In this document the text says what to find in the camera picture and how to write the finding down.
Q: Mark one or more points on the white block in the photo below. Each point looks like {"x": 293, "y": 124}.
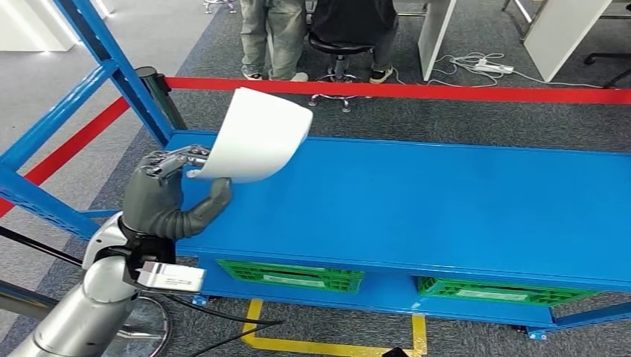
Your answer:
{"x": 29, "y": 24}

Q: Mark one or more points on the white curved plastic part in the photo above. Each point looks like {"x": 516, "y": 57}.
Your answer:
{"x": 256, "y": 138}

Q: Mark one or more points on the black round stool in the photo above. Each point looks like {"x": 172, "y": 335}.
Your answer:
{"x": 340, "y": 48}

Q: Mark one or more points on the long red barrier belt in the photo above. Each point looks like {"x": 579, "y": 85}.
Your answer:
{"x": 394, "y": 90}

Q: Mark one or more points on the blue metal shelf rack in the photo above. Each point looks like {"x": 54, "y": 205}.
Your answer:
{"x": 394, "y": 197}

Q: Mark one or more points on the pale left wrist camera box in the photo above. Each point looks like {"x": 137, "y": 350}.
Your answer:
{"x": 172, "y": 278}

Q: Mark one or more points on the black flat object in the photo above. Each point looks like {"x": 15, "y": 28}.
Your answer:
{"x": 395, "y": 352}

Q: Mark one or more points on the standing person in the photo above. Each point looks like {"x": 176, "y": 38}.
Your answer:
{"x": 273, "y": 34}

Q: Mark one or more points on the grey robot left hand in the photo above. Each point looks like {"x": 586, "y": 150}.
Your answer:
{"x": 153, "y": 207}

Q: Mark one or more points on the green plastic crate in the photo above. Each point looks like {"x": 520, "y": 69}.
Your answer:
{"x": 493, "y": 291}
{"x": 296, "y": 278}

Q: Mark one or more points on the white desk panel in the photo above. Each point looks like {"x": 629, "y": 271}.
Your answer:
{"x": 434, "y": 34}
{"x": 562, "y": 34}

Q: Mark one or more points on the chrome stool base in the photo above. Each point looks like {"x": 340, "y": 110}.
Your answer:
{"x": 219, "y": 5}

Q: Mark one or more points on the white power strip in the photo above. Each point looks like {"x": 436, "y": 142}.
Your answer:
{"x": 493, "y": 67}

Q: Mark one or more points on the seated person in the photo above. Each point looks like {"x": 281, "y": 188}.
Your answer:
{"x": 352, "y": 17}

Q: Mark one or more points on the black office chair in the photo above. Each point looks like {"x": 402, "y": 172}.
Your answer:
{"x": 611, "y": 59}

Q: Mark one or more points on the short red barrier belt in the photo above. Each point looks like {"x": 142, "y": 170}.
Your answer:
{"x": 74, "y": 149}

